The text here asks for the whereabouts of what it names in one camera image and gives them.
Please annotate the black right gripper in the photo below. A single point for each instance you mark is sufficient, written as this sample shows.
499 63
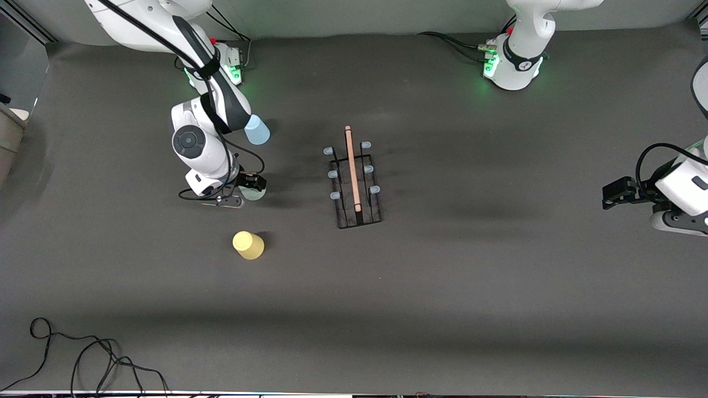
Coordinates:
247 181

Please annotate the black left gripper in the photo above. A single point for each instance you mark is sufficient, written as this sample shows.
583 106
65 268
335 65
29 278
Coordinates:
648 193

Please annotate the pale green plastic cup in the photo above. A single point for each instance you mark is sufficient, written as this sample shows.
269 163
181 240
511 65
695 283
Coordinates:
255 194

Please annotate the yellow plastic cup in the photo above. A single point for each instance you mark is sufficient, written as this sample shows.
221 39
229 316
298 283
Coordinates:
249 246

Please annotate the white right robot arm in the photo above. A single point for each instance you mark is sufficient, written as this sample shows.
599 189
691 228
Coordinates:
204 155

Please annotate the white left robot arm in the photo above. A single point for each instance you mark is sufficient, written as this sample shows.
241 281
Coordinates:
520 55

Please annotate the light blue plastic cup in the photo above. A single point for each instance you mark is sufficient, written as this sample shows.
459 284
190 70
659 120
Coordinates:
259 132

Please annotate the beige box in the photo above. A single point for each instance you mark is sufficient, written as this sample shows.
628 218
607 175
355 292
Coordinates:
8 138

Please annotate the dark metal frame rail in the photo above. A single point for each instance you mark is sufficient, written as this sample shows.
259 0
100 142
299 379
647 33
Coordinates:
30 23

